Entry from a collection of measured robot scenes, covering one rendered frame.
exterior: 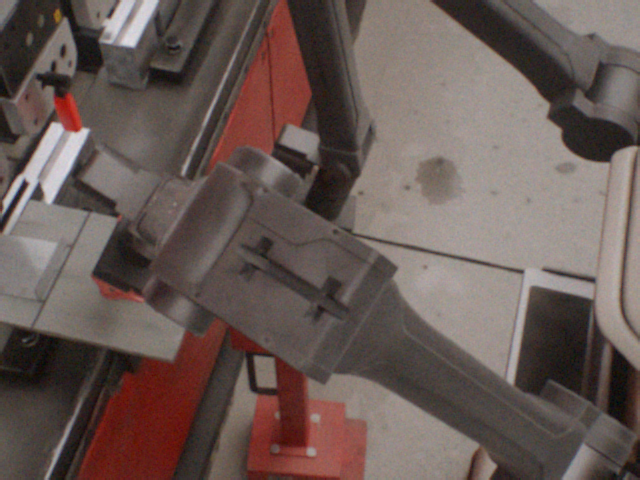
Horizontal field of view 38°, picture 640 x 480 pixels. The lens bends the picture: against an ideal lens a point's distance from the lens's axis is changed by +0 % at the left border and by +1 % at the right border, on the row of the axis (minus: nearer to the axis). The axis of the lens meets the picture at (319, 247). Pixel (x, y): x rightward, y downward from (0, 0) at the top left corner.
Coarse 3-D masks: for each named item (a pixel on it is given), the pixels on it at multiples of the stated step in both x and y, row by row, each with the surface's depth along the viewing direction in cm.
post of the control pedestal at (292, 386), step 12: (276, 360) 164; (276, 372) 168; (288, 372) 168; (288, 384) 172; (300, 384) 171; (288, 396) 176; (300, 396) 175; (288, 408) 180; (300, 408) 180; (288, 420) 185; (300, 420) 184; (288, 432) 190; (300, 432) 189; (300, 444) 194
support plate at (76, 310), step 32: (32, 224) 120; (64, 224) 120; (96, 224) 120; (64, 256) 117; (96, 256) 117; (64, 288) 114; (96, 288) 114; (0, 320) 111; (32, 320) 111; (64, 320) 111; (96, 320) 111; (128, 320) 111; (160, 320) 111; (128, 352) 110; (160, 352) 109
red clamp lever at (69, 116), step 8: (48, 72) 111; (56, 72) 111; (40, 80) 111; (48, 80) 110; (56, 80) 110; (64, 80) 110; (56, 88) 112; (64, 88) 111; (56, 96) 113; (64, 96) 112; (56, 104) 113; (64, 104) 113; (72, 104) 114; (64, 112) 114; (72, 112) 114; (64, 120) 116; (72, 120) 115; (80, 120) 117; (64, 128) 117; (72, 128) 117; (80, 128) 118
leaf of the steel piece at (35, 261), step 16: (0, 240) 118; (16, 240) 118; (32, 240) 118; (64, 240) 116; (0, 256) 116; (16, 256) 116; (32, 256) 116; (48, 256) 116; (0, 272) 115; (16, 272) 115; (32, 272) 115; (48, 272) 113; (0, 288) 114; (16, 288) 113; (32, 288) 113
